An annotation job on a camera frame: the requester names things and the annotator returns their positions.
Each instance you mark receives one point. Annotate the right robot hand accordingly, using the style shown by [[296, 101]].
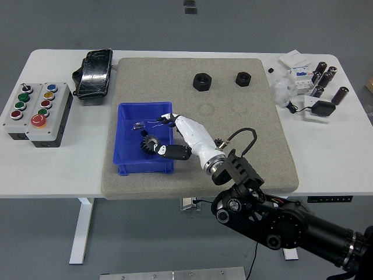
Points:
[[195, 137]]

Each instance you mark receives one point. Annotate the large black bevel gear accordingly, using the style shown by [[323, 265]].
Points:
[[147, 146]]

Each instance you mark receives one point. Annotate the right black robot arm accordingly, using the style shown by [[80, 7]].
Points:
[[291, 230]]

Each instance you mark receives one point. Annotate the large black hex nut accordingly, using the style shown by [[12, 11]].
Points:
[[201, 82]]

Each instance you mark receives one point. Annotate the blue plastic box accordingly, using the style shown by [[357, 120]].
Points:
[[128, 151]]

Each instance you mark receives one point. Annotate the small black hex nut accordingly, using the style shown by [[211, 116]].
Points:
[[243, 79]]

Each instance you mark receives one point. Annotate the grey button box with e-stop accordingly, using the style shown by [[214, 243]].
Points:
[[55, 116]]

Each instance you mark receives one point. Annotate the grey button box with selector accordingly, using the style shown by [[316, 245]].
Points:
[[17, 115]]

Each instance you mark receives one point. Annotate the brown cardboard box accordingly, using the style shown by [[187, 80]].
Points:
[[370, 84]]

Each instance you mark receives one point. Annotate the grey-brown mat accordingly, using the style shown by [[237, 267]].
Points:
[[233, 116]]

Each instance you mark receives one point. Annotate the small black cube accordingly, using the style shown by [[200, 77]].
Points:
[[143, 133]]

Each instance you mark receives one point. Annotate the small clear parts bag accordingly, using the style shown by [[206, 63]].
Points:
[[138, 126]]

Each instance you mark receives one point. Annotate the silver power socket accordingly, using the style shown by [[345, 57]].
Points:
[[188, 204]]

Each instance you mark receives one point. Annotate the crumpled clear plastic bag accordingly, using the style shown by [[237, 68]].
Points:
[[282, 90]]

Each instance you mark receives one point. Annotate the black wrapped device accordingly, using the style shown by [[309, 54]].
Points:
[[94, 74]]

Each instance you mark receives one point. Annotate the white square plate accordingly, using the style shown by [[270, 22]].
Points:
[[313, 119]]

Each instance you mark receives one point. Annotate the white circuit breaker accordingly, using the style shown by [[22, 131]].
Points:
[[301, 79]]

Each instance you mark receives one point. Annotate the dark brown capacitor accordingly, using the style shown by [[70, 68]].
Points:
[[317, 91], [325, 80], [340, 95], [321, 67], [331, 71], [316, 77]]

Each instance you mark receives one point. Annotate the grey metal plate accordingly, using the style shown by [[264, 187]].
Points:
[[175, 274]]

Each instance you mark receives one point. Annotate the white table leg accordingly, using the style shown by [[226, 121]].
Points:
[[81, 230], [291, 254]]

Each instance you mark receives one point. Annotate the black table control panel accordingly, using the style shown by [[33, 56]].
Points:
[[329, 199]]

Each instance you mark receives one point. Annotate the white switch plate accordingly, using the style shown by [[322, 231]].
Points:
[[294, 59]]

